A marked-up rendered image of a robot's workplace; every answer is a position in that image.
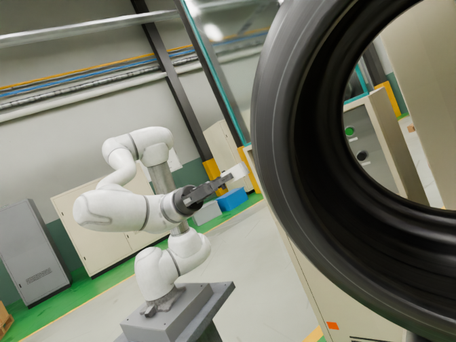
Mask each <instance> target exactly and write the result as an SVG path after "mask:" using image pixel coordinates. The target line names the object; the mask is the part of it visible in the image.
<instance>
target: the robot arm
mask: <svg viewBox="0 0 456 342"><path fill-rule="evenodd" d="M173 145H174V139H173V136H172V133H171V132H170V131H169V129H167V128H163V127H148V128H143V129H139V130H135V131H133V132H131V133H127V134H124V135H121V136H117V137H113V138H109V139H107V140H106V141H105V142H104V144H103V146H102V154H103V157H104V159H105V161H106V162H107V163H108V165H110V166H111V167H112V168H113V169H115V170H116V171H115V172H114V173H112V174H110V175H108V176H107V177H105V178H104V179H102V180H101V181H100V182H99V183H98V184H97V186H96V190H91V191H88V192H85V193H83V194H81V195H80V196H79V197H78V198H77V199H76V200H75V203H74V204H73V217H74V219H75V221H76V222H77V223H78V225H80V226H82V227H84V228H86V229H89V230H92V231H100V232H113V233H120V232H130V231H146V232H147V233H152V234H160V233H164V232H167V231H170V236H169V238H168V247H169V248H168V249H166V250H161V249H160V248H158V247H149V248H146V249H144V250H142V251H141V252H139V253H138V254H137V255H136V258H135V262H134V271H135V276H136V281H137V283H138V286H139V288H140V291H141V292H142V295H143V296H144V298H145V301H146V305H145V306H144V307H143V308H142V309H141V310H140V311H139V314H140V315H143V314H144V315H145V317H146V318H150V317H151V316H152V315H153V314H154V313H157V312H169V311H170V310H171V309H172V306H173V304H175V303H176V301H177V300H178V298H179V297H180V296H181V295H182V294H183V293H184V291H186V287H185V286H182V287H178V288H177V287H176V286H175V284H174V282H175V281H176V279H177V278H179V277H180V276H183V275H185V274H186V273H189V272H190V271H192V270H194V269H195V268H197V267H198V266H200V265H201V264H202V263H203V262H204V261H205V260H206V259H207V258H208V257H209V255H210V252H211V245H210V242H209V240H208V238H207V237H206V236H205V235H203V234H201V233H197V232H196V230H195V229H193V228H192V227H189V225H188V222H187V219H188V218H190V217H192V216H193V215H194V214H195V212H197V211H198V210H200V209H201V208H202V206H203V204H204V199H206V198H208V197H209V196H210V195H212V194H213V193H214V192H215V191H217V190H218V189H220V188H222V190H224V189H226V186H225V185H229V184H231V183H233V182H234V181H236V180H238V179H240V178H241V177H243V176H246V175H247V174H249V173H250V171H249V170H248V168H247V166H246V164H245V163H244V162H243V161H242V162H240V163H239V164H237V165H236V166H234V167H232V168H230V169H229V170H227V171H225V170H223V171H222V174H221V176H218V177H216V178H215V179H214V180H211V181H210V182H209V181H208V182H206V183H204V184H201V185H199V186H197V187H196V186H194V185H186V186H184V187H183V188H179V189H176V185H175V184H174V180H173V178H172V174H171V171H170V168H169V165H168V163H167V161H168V158H169V150H171V148H172V147H173ZM137 160H140V161H141V162H142V164H143V165H144V166H145V167H147V169H148V171H149V175H150V177H151V180H152V183H153V186H154V189H155V192H156V194H157V195H137V194H134V193H133V192H132V191H129V190H127V189H125V188H123V186H124V185H126V184H127V183H129V182H130V181H131V180H132V179H133V178H134V177H135V176H136V164H135V163H134V162H135V161H137Z"/></svg>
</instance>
